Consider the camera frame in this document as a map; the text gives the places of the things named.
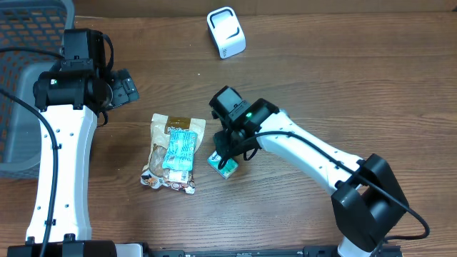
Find teal tissue pack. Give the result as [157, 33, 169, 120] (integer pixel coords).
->
[207, 151, 238, 179]

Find teal wafer packet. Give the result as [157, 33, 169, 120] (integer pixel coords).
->
[162, 129, 197, 171]

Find brown snack bag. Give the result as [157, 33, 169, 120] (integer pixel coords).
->
[140, 114, 206, 195]

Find green lidded jar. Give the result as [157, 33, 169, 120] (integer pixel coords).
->
[213, 130, 231, 156]

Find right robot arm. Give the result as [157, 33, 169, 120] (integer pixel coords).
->
[209, 86, 408, 256]

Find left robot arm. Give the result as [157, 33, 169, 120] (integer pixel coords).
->
[7, 29, 151, 256]

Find white barcode scanner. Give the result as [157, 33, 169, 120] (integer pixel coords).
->
[206, 6, 246, 59]

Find grey plastic shopping basket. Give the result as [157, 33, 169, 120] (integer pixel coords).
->
[0, 0, 76, 179]

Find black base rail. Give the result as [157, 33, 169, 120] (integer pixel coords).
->
[142, 245, 403, 257]

